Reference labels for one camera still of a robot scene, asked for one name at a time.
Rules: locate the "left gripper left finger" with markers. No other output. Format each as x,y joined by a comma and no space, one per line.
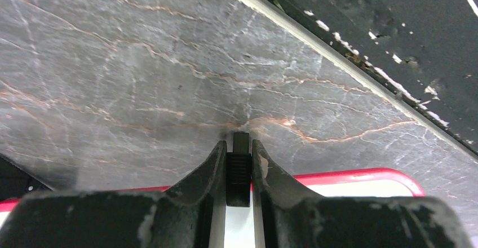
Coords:
190,213

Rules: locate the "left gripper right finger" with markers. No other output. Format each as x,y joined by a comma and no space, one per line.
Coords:
288,214

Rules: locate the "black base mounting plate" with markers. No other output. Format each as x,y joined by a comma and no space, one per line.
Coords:
425,50

